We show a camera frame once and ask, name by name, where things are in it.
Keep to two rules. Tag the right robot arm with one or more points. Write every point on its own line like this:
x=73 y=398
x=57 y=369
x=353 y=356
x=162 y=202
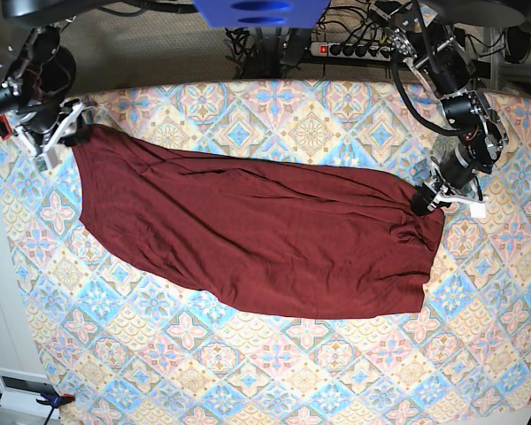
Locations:
x=37 y=74

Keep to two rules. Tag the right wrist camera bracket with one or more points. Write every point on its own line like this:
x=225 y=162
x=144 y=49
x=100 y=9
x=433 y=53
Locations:
x=43 y=152

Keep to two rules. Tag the maroon t-shirt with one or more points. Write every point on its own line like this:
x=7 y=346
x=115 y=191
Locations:
x=278 y=238

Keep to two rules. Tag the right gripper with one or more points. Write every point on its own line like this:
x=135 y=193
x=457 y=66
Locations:
x=42 y=120

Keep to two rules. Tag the left table clamp lower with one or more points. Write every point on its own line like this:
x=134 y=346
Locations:
x=48 y=400

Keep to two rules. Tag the white wall vent panel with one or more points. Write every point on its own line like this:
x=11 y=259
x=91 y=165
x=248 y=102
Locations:
x=20 y=391

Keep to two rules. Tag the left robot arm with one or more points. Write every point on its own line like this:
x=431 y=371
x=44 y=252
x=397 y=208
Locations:
x=427 y=45

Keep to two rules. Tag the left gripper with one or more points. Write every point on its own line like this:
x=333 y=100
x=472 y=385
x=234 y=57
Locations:
x=457 y=168

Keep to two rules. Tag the white power strip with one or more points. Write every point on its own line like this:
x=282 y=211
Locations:
x=374 y=51

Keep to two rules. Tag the left table clamp upper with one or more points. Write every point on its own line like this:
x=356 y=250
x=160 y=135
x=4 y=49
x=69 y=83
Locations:
x=5 y=128

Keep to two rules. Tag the patterned tablecloth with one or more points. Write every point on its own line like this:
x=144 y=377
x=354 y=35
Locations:
x=136 y=349

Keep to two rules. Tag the black round stool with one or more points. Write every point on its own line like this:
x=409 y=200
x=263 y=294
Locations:
x=66 y=70

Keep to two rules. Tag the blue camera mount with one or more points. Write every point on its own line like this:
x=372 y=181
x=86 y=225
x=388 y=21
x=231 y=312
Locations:
x=261 y=13

